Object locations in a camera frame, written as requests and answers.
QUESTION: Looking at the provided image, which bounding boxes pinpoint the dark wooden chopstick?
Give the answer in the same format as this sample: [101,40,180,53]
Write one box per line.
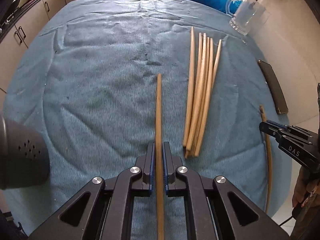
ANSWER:
[155,74,164,240]

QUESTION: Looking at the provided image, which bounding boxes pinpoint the separate wooden chopstick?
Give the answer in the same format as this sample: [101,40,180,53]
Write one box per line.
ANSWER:
[259,104,273,214]

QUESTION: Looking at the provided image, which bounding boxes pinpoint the kitchen base cabinets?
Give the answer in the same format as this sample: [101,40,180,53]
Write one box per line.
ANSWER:
[1,0,74,104]

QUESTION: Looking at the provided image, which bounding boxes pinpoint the clear glass mug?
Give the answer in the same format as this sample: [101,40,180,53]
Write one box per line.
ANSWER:
[225,0,266,36]

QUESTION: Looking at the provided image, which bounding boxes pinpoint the rightmost bundle wooden chopstick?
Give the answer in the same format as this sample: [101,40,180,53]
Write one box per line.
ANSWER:
[212,40,222,88]

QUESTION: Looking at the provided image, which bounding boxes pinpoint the dark grey utensil holder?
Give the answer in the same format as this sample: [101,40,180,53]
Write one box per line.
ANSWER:
[0,116,50,190]

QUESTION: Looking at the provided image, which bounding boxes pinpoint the person right hand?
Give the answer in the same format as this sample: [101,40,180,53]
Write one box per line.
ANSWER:
[292,167,319,220]

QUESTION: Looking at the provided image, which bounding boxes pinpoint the diagonal crossing wooden chopstick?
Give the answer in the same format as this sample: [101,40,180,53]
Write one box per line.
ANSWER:
[186,33,207,151]

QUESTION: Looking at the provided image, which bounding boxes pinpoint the black smartphone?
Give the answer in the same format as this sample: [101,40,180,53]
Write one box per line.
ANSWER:
[258,60,289,115]

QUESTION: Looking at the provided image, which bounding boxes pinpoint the blue towel table cloth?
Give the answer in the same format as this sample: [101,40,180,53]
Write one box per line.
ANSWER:
[3,0,292,234]

